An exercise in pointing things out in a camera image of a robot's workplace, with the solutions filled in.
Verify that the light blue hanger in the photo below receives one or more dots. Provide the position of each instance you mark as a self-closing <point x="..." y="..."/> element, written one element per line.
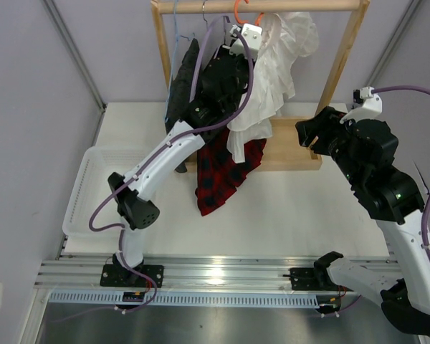
<point x="174" y="64"/>

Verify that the wooden clothes rack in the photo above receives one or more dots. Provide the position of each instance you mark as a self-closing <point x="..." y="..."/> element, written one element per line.
<point x="282" y="152"/>

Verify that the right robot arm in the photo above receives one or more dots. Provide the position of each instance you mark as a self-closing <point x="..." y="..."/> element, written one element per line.
<point x="393" y="200"/>

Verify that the white plastic basket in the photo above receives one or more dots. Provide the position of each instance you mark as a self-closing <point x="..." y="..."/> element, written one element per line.
<point x="91" y="187"/>

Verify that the red black plaid garment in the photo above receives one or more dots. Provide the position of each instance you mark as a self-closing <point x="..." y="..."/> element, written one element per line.
<point x="218" y="176"/>

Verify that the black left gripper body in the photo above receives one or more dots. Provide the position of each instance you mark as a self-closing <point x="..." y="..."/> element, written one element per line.
<point x="242" y="67"/>

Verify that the white pleated skirt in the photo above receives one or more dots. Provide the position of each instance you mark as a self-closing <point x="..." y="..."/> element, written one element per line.
<point x="285" y="38"/>

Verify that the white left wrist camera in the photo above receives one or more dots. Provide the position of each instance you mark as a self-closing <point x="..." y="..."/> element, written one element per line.
<point x="252" y="35"/>

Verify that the aluminium frame post right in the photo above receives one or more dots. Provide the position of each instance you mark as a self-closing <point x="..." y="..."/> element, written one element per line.
<point x="384" y="25"/>

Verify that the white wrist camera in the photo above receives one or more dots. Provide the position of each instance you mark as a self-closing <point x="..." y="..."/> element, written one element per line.
<point x="369" y="105"/>
<point x="252" y="35"/>

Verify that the aluminium frame post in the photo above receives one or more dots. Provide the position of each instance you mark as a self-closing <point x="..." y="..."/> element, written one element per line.
<point x="70" y="45"/>
<point x="384" y="25"/>

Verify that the aluminium mounting rail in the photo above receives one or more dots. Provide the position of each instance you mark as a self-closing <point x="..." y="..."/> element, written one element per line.
<point x="181" y="274"/>

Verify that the purple hanger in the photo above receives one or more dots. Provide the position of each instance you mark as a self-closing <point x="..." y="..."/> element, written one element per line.
<point x="200" y="55"/>

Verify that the aluminium frame post left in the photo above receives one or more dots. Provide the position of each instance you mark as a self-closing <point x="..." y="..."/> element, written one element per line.
<point x="70" y="45"/>

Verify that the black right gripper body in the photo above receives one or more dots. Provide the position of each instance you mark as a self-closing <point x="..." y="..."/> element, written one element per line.
<point x="336" y="138"/>

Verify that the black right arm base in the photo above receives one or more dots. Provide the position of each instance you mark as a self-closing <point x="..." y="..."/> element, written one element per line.
<point x="304" y="279"/>

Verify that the slotted cable duct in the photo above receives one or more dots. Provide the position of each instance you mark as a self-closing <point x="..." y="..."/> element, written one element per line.
<point x="203" y="299"/>

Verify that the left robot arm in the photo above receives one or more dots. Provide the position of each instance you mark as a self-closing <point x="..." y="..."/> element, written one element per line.
<point x="132" y="191"/>

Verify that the dark grey dotted garment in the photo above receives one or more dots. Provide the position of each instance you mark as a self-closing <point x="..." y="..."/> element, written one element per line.
<point x="181" y="86"/>

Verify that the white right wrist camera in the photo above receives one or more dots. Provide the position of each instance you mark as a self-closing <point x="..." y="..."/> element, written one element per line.
<point x="369" y="105"/>

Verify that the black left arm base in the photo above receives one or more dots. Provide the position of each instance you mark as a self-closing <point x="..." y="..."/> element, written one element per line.
<point x="117" y="276"/>

